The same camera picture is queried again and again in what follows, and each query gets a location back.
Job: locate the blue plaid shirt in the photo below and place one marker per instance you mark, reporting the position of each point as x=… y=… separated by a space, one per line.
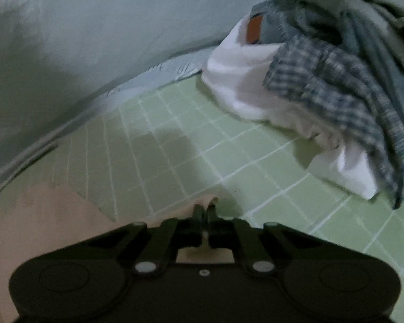
x=339 y=69

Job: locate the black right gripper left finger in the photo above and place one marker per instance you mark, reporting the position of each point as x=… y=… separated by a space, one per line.
x=187 y=232

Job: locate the white garment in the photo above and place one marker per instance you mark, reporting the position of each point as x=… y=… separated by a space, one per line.
x=235 y=72

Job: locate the light blue printed fabric bag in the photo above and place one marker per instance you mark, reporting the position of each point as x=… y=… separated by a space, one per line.
x=59 y=58

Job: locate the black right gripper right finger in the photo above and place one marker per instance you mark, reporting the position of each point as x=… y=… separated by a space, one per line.
x=225 y=233

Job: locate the green grid cutting mat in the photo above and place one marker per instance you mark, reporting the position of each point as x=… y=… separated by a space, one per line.
x=158 y=152

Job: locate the beige pink garment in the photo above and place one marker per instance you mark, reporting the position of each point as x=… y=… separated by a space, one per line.
x=46 y=219

